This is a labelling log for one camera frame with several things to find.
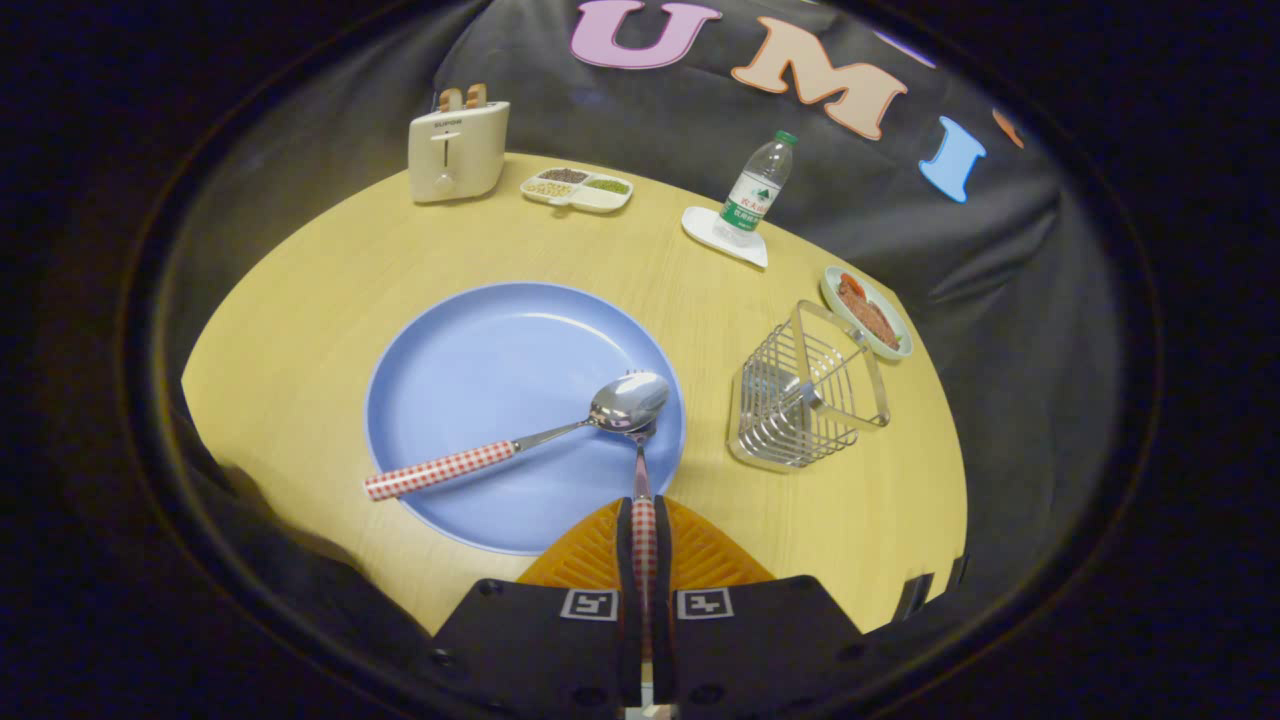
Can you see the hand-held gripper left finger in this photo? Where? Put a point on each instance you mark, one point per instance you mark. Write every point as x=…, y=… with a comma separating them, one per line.
x=624, y=560

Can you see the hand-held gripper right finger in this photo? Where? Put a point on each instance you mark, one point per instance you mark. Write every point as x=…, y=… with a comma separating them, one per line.
x=663, y=560

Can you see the blue round plate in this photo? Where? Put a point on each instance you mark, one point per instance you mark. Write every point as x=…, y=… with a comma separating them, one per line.
x=480, y=400

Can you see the small green plate with food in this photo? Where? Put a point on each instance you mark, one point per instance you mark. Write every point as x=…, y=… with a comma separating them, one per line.
x=866, y=312

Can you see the white square coaster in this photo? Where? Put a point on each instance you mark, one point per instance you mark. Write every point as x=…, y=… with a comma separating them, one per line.
x=705, y=228

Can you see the white divided dish with grains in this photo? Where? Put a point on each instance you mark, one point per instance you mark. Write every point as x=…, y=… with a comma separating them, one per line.
x=577, y=189

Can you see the clear plastic water bottle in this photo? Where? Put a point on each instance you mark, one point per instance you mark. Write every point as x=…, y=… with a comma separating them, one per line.
x=757, y=190

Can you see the black backdrop cloth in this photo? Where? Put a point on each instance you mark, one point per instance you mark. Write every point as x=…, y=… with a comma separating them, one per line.
x=1000, y=300

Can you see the cream toaster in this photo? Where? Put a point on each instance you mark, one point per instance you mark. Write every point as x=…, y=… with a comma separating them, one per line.
x=460, y=155

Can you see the toast slice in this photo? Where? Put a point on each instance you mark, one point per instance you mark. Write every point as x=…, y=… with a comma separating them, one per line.
x=451, y=99
x=476, y=95

